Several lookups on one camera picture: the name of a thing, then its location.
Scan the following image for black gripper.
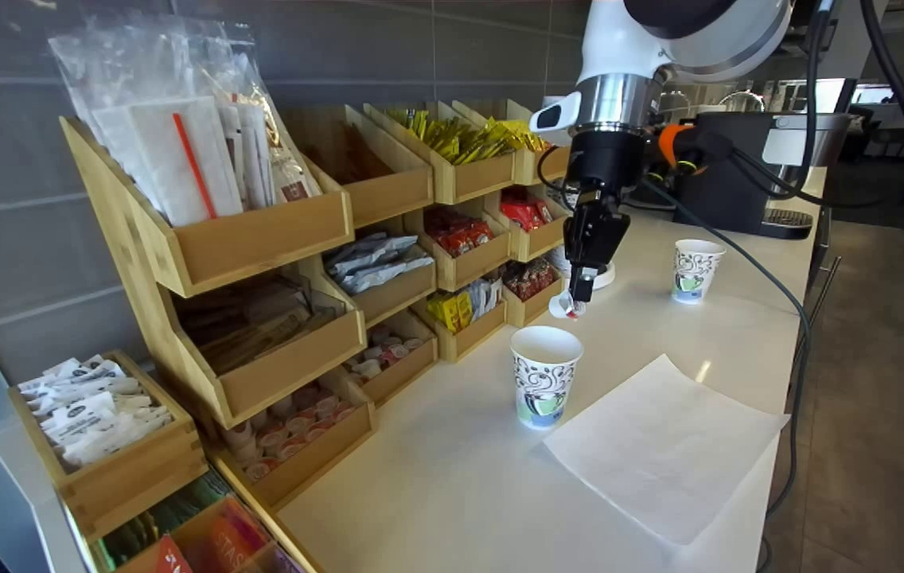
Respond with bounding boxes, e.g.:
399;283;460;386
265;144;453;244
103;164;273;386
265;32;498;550
559;124;652;306

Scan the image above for small white creamer container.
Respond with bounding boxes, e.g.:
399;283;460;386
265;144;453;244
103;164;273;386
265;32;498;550
544;289;584;324

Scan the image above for floral printed paper cup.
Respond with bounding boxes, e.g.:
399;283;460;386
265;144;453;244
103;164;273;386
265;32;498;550
505;321;584;434
671;237;726;309

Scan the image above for dark red packets pile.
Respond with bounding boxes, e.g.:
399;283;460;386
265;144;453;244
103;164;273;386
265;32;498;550
498;257;562;306

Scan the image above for bright red packets pile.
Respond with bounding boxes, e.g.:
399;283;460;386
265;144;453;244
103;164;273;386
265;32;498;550
497;188;556;237

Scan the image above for bright yellow sweetener packets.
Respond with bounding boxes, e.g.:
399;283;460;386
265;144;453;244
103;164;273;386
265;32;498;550
484;119;572;155

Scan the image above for small red packets pile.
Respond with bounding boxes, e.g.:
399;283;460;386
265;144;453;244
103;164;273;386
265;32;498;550
425;211;497;262

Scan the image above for yellow and white packets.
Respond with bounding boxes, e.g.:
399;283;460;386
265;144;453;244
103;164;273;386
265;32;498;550
420;276;505;336

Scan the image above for black coffee machine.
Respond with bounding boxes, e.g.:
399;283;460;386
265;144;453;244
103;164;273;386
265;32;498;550
671;106;843;243

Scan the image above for green yellow tea packets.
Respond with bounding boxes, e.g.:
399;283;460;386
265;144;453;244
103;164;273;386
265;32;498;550
384;106;509;170

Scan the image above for wooden nine-bin condiment rack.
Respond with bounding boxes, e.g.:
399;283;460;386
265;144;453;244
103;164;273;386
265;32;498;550
285;95;581;409

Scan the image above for silver foil packets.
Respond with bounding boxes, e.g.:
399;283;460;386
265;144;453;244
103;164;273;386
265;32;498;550
323;228;436;299

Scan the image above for white paper napkin sheet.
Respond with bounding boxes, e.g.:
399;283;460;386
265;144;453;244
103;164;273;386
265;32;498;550
541;349;792;553

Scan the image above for large wooden three-tier rack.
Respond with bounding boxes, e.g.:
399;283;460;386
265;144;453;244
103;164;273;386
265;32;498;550
55;110;375;508

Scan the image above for brown stirrers and packets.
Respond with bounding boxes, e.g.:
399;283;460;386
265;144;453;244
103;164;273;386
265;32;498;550
174;276;347;377

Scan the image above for clear plastic bag of straws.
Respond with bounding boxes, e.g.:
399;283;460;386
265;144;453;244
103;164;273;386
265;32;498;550
43;11;323;234

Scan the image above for wooden tray with coloured packets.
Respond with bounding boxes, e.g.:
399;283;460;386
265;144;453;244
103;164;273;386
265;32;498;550
59;464;318;573

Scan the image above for low wooden box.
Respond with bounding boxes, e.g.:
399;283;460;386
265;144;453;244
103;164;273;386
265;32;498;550
6;349;210;540

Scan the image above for white sugar packets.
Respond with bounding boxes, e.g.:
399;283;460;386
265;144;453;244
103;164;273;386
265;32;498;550
15;355;174;470

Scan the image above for orange cable connector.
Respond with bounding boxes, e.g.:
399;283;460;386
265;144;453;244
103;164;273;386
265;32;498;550
652;119;702;172

